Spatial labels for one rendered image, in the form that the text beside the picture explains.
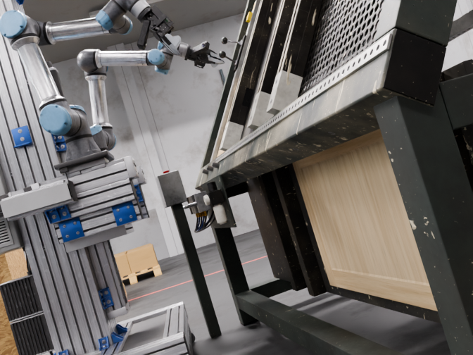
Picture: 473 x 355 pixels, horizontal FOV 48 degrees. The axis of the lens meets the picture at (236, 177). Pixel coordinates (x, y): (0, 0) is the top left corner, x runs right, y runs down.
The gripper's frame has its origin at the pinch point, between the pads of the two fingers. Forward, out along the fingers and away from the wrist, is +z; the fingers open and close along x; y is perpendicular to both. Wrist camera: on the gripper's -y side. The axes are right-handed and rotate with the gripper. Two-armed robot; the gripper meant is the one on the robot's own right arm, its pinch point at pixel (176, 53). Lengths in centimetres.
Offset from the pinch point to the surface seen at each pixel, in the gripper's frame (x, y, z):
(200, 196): 35, -32, 48
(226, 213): 30, -29, 61
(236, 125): 23.5, 1.5, 36.1
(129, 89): 744, 41, -175
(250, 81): 25.3, 20.6, 26.5
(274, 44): -27.2, 22.5, 27.2
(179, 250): 744, -96, 92
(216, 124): 92, 6, 25
